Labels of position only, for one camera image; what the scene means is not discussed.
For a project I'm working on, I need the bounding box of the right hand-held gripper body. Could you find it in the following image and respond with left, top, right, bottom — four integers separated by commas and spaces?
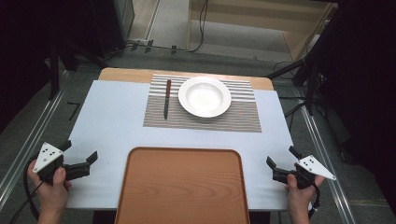
272, 154, 337, 190

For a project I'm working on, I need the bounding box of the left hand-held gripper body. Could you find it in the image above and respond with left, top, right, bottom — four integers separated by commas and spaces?
32, 142, 92, 187

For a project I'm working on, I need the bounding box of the person's right hand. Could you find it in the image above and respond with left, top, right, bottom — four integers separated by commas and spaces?
284, 174, 327, 217

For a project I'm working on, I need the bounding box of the person's left hand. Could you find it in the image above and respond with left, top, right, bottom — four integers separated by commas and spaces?
26, 160, 73, 217

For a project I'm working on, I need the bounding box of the white table cover sheet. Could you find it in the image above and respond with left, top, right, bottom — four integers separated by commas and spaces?
65, 79, 295, 212

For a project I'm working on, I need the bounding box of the black metal stand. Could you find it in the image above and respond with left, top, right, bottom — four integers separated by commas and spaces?
47, 36, 108, 101

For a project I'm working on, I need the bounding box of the black tripod stand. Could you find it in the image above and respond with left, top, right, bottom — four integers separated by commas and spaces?
265, 46, 329, 117

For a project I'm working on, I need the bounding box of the striped woven placemat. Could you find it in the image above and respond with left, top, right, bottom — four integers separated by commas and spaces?
142, 74, 262, 133

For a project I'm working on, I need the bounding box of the black curtain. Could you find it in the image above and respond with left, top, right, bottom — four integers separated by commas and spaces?
0, 0, 106, 135
306, 0, 396, 217

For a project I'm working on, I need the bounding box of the brown wooden tray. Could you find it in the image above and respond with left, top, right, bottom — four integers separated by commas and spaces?
114, 147, 251, 224

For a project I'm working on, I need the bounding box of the white deep plate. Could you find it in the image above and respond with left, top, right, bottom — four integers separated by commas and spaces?
177, 76, 233, 119

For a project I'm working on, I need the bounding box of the dark cabinet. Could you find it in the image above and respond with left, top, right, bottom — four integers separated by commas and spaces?
89, 0, 136, 59

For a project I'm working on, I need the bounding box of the metal floor rail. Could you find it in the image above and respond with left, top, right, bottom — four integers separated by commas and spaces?
293, 87, 358, 224
0, 70, 71, 207

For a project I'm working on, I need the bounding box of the black angled floor bracket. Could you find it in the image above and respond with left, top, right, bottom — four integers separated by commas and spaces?
67, 101, 82, 122

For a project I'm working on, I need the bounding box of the thick black gripper cable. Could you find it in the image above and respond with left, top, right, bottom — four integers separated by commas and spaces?
21, 157, 41, 220

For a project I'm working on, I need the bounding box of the black floor cable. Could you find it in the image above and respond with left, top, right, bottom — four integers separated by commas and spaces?
274, 60, 307, 132

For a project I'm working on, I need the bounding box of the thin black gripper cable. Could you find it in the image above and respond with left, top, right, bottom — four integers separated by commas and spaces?
8, 181, 45, 224

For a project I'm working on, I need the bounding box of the table knife with brown handle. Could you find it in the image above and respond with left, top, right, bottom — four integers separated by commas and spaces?
163, 79, 173, 121

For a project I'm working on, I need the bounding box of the black hanging cable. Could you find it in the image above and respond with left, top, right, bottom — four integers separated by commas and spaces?
186, 0, 209, 54

